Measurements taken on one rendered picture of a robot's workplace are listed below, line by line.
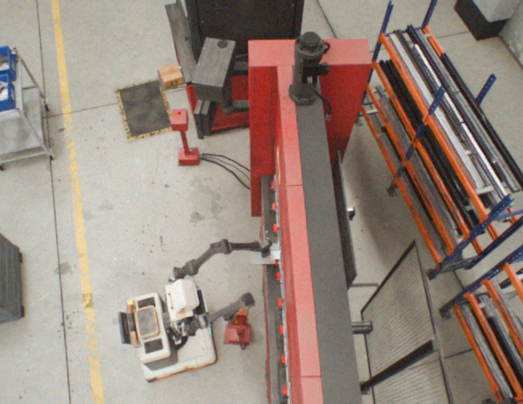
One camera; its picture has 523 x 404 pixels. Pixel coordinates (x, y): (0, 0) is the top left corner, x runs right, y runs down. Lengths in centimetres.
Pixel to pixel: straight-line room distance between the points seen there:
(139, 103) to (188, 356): 329
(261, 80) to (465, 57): 435
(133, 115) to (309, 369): 447
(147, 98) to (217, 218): 198
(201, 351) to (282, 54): 267
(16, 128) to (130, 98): 138
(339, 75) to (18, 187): 398
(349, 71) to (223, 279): 255
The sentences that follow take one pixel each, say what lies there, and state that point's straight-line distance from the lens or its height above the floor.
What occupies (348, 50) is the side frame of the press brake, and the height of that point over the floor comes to 230.
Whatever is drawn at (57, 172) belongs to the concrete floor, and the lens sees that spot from 594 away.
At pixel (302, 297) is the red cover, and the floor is 230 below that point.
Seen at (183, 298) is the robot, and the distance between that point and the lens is 343.
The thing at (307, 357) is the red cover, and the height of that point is 230.
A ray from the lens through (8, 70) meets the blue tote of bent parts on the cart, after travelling 569.
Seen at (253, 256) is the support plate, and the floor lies 100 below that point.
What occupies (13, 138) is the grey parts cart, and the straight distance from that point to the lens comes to 600.
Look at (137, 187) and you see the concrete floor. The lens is 554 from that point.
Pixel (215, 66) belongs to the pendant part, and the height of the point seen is 195.
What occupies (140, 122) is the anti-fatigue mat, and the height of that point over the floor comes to 2.
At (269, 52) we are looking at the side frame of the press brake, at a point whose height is 230.
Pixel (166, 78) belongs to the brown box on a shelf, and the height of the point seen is 110.
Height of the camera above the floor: 464
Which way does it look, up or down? 62 degrees down
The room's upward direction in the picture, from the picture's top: 2 degrees clockwise
